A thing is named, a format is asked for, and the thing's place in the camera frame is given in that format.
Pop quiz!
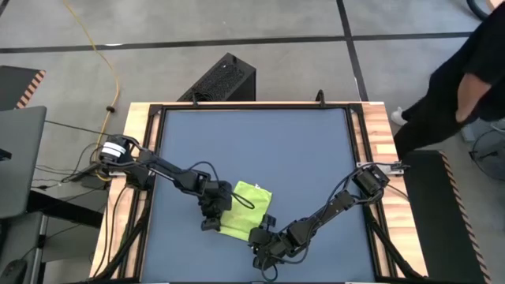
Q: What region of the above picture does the black floor cable loop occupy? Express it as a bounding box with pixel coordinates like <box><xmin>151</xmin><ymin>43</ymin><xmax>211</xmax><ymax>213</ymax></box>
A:
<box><xmin>469</xmin><ymin>129</ymin><xmax>505</xmax><ymax>181</ymax></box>

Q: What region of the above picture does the grey laptop lid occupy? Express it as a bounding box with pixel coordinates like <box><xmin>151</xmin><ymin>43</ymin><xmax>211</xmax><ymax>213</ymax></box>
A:
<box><xmin>0</xmin><ymin>105</ymin><xmax>48</xmax><ymax>220</ymax></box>

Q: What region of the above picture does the blue table mat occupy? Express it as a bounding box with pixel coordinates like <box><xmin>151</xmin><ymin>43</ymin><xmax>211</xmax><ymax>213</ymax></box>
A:
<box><xmin>140</xmin><ymin>106</ymin><xmax>378</xmax><ymax>283</ymax></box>

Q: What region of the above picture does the person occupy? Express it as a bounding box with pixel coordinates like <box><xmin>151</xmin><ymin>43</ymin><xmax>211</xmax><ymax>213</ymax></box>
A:
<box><xmin>393</xmin><ymin>2</ymin><xmax>505</xmax><ymax>159</ymax></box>

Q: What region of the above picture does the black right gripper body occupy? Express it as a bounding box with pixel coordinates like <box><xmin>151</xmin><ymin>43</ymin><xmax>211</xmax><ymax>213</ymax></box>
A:
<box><xmin>262</xmin><ymin>232</ymin><xmax>295</xmax><ymax>261</ymax></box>

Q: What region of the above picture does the black computer tower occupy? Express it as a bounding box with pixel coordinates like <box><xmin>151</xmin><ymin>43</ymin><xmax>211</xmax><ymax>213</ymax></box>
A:
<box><xmin>177</xmin><ymin>52</ymin><xmax>257</xmax><ymax>103</ymax></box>

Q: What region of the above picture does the yellow floor cable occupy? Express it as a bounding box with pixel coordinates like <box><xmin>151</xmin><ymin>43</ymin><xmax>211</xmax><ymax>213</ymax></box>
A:
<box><xmin>62</xmin><ymin>0</ymin><xmax>121</xmax><ymax>139</ymax></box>

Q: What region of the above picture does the black computer mouse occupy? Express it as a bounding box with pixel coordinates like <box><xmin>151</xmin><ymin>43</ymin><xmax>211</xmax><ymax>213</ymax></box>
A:
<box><xmin>0</xmin><ymin>258</ymin><xmax>28</xmax><ymax>284</ymax></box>

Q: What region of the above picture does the black desk beam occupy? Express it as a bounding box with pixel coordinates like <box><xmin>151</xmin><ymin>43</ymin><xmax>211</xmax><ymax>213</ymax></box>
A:
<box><xmin>26</xmin><ymin>189</ymin><xmax>104</xmax><ymax>229</ymax></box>

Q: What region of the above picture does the person's white shoe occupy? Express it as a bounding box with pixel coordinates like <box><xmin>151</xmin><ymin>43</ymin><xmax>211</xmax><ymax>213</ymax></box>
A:
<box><xmin>390</xmin><ymin>106</ymin><xmax>409</xmax><ymax>127</ymax></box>

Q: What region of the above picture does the black hose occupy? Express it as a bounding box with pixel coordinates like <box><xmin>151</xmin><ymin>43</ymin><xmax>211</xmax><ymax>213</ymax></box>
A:
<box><xmin>466</xmin><ymin>0</ymin><xmax>490</xmax><ymax>21</ymax></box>

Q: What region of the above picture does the black braided cable sleeve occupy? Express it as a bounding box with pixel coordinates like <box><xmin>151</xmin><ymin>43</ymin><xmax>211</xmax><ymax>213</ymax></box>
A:
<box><xmin>92</xmin><ymin>185</ymin><xmax>153</xmax><ymax>282</ymax></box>
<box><xmin>362</xmin><ymin>200</ymin><xmax>425</xmax><ymax>280</ymax></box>

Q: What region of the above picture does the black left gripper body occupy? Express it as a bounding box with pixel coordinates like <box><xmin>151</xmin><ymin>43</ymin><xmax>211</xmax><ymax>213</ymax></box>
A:
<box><xmin>198</xmin><ymin>192</ymin><xmax>234</xmax><ymax>219</ymax></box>

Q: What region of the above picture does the black aluminium frame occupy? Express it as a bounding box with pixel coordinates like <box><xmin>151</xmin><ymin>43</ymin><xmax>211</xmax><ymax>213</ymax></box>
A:
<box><xmin>118</xmin><ymin>101</ymin><xmax>398</xmax><ymax>284</ymax></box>

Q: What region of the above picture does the lime green terry towel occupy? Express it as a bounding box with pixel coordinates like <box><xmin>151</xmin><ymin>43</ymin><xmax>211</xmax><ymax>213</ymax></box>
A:
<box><xmin>218</xmin><ymin>180</ymin><xmax>274</xmax><ymax>242</ymax></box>

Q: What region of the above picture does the black mat with striped edge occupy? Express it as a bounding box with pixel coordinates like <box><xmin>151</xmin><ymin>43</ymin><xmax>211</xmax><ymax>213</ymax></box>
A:
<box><xmin>0</xmin><ymin>65</ymin><xmax>47</xmax><ymax>111</ymax></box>
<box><xmin>400</xmin><ymin>148</ymin><xmax>492</xmax><ymax>284</ymax></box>

